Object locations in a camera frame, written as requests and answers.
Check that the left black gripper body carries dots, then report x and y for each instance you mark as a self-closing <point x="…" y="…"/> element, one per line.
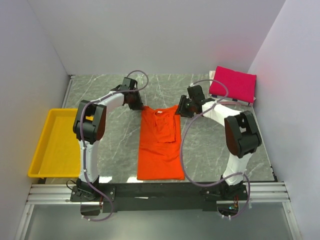
<point x="133" y="104"/>

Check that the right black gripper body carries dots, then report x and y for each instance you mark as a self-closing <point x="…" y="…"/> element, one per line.
<point x="187" y="110"/>

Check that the orange t shirt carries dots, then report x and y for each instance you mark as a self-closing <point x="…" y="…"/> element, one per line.
<point x="159" y="145"/>

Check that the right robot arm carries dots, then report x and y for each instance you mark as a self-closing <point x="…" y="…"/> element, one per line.
<point x="242" y="135"/>

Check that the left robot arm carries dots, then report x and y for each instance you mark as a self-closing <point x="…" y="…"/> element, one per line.
<point x="90" y="124"/>

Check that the folded magenta t shirt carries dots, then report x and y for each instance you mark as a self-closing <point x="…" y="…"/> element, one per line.
<point x="240" y="86"/>

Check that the yellow plastic tray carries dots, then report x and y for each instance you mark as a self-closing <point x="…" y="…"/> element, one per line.
<point x="57" y="154"/>

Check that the black base beam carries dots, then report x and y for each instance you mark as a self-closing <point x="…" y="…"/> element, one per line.
<point x="159" y="196"/>

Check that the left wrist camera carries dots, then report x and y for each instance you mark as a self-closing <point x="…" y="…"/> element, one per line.
<point x="129" y="84"/>

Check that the aluminium frame rail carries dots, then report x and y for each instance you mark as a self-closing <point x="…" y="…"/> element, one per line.
<point x="59" y="194"/>

